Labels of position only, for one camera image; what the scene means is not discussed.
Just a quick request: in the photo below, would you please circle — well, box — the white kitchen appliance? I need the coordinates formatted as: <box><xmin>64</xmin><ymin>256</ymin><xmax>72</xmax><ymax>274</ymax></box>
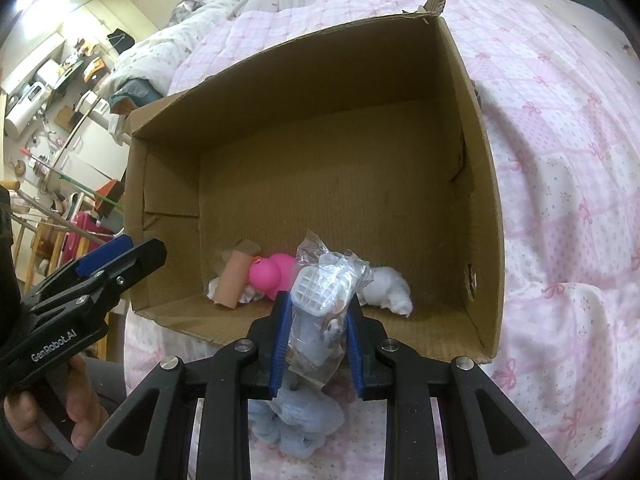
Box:
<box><xmin>20</xmin><ymin>82</ymin><xmax>51</xmax><ymax>104</ymax></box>

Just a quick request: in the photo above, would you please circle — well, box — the grey patterned pillow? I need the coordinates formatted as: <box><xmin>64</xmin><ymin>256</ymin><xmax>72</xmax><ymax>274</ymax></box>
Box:
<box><xmin>167</xmin><ymin>0</ymin><xmax>221</xmax><ymax>26</ymax></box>

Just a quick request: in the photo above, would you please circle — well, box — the white floral duvet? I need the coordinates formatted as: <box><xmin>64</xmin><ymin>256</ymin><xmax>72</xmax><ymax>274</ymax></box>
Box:
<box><xmin>107</xmin><ymin>0</ymin><xmax>262</xmax><ymax>107</ymax></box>

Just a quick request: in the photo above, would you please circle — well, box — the person's left hand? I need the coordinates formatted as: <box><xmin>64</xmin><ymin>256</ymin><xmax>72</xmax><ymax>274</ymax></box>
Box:
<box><xmin>5</xmin><ymin>355</ymin><xmax>109</xmax><ymax>453</ymax></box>

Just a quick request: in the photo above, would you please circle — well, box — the teal cloth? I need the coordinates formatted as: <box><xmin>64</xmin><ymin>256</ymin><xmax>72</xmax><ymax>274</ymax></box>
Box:
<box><xmin>110</xmin><ymin>77</ymin><xmax>162</xmax><ymax>112</ymax></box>

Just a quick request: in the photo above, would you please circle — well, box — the black hanging bag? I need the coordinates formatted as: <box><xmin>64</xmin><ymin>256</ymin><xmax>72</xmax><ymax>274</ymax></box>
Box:
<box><xmin>106</xmin><ymin>30</ymin><xmax>137</xmax><ymax>57</ymax></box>

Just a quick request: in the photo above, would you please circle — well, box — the green broom handle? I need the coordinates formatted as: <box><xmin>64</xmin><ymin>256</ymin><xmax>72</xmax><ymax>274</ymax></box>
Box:
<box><xmin>22</xmin><ymin>148</ymin><xmax>126</xmax><ymax>211</ymax></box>

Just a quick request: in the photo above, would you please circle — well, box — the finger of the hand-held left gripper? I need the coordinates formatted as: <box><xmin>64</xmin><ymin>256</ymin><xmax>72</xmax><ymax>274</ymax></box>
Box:
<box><xmin>24</xmin><ymin>238</ymin><xmax>167</xmax><ymax>335</ymax></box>
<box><xmin>22</xmin><ymin>234</ymin><xmax>135</xmax><ymax>307</ymax></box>

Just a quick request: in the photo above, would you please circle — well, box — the pink rubber duck toy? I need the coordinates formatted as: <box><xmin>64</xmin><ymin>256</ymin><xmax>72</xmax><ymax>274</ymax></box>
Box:
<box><xmin>248</xmin><ymin>253</ymin><xmax>297</xmax><ymax>302</ymax></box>

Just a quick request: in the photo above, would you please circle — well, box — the brown cardboard box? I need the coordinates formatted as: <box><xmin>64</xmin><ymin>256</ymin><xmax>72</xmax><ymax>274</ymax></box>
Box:
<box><xmin>122</xmin><ymin>0</ymin><xmax>506</xmax><ymax>366</ymax></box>

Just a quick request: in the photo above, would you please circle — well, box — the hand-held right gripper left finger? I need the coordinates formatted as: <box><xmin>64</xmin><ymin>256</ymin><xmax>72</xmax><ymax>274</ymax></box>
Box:
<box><xmin>65</xmin><ymin>291</ymin><xmax>296</xmax><ymax>480</ymax></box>

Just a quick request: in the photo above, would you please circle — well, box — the clear plastic bag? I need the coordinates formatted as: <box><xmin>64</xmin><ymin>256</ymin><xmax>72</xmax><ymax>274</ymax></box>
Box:
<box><xmin>285</xmin><ymin>229</ymin><xmax>375</xmax><ymax>392</ymax></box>

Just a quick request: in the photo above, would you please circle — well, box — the light blue fluffy scrunchie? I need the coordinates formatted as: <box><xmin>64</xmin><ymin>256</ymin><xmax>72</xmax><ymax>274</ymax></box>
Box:
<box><xmin>247</xmin><ymin>385</ymin><xmax>346</xmax><ymax>461</ymax></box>

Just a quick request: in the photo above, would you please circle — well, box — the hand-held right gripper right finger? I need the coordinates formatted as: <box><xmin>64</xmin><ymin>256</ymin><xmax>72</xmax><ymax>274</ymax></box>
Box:
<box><xmin>345</xmin><ymin>298</ymin><xmax>577</xmax><ymax>480</ymax></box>

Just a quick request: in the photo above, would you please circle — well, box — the cardboard tube with white cloth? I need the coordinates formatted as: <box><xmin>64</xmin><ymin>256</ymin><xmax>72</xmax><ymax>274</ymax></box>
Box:
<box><xmin>207</xmin><ymin>240</ymin><xmax>261</xmax><ymax>309</ymax></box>

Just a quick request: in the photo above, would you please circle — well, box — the white knotted cloth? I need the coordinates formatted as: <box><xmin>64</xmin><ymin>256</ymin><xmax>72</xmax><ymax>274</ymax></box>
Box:
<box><xmin>360</xmin><ymin>265</ymin><xmax>414</xmax><ymax>318</ymax></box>

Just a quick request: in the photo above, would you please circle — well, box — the red and yellow striped item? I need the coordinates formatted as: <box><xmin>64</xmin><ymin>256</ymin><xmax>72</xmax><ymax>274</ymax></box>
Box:
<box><xmin>71</xmin><ymin>212</ymin><xmax>109</xmax><ymax>262</ymax></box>

